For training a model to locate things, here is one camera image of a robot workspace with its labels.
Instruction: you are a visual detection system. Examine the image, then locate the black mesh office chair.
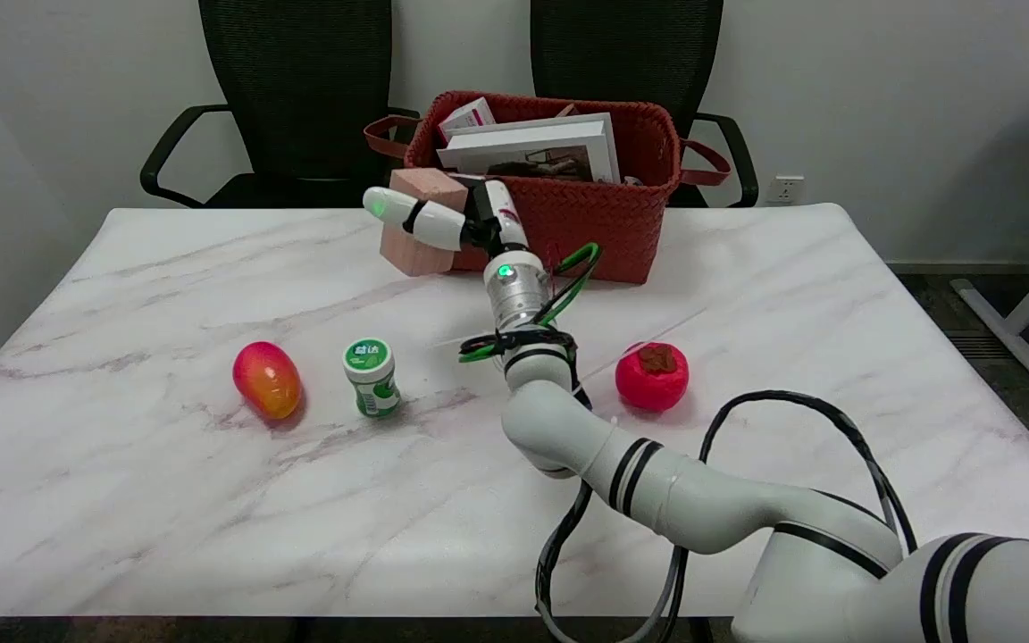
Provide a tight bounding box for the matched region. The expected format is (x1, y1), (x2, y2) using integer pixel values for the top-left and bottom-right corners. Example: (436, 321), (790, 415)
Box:
(530, 0), (760, 208)
(139, 0), (422, 209)

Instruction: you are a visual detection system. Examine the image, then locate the green robot cable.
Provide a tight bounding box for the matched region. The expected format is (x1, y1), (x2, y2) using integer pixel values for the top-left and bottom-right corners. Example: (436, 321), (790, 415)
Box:
(459, 242), (603, 363)

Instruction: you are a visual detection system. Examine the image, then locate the pink and white small box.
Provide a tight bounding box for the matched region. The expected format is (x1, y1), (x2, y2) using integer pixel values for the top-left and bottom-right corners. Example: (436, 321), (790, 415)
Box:
(439, 96), (498, 140)

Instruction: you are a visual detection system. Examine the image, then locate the white desk with legs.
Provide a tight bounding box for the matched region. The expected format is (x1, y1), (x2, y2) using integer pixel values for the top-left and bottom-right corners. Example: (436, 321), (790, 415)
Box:
(950, 87), (1029, 400)

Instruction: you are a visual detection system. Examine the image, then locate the red woven basket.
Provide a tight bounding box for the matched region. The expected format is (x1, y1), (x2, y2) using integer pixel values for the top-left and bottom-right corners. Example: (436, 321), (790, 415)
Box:
(363, 89), (732, 285)

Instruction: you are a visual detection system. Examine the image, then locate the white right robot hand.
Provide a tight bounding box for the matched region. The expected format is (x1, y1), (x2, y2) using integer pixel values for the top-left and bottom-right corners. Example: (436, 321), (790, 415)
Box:
(363, 179), (533, 267)

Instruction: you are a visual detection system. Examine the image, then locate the wooden rectangular block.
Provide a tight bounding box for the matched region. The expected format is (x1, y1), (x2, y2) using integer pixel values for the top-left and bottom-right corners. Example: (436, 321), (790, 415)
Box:
(379, 168), (471, 278)

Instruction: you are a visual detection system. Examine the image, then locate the green white gum bottle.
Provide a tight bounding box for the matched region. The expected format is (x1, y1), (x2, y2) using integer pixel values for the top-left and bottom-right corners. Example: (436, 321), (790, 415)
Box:
(342, 338), (402, 418)

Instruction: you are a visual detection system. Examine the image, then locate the red persimmon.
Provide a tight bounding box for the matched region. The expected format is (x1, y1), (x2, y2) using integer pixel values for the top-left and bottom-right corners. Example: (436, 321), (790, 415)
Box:
(615, 342), (690, 413)

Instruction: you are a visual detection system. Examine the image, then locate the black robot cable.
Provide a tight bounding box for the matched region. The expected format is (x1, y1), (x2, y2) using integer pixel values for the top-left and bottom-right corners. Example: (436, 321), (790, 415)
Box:
(534, 389), (919, 643)

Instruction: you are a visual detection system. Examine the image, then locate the white book with picture cover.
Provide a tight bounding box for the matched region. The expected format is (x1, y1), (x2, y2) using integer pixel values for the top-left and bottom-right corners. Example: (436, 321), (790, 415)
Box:
(436, 113), (623, 185)

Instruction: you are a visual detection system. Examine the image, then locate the red yellow mango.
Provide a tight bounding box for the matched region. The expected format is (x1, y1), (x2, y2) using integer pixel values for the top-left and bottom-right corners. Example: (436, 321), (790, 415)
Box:
(231, 340), (304, 421)

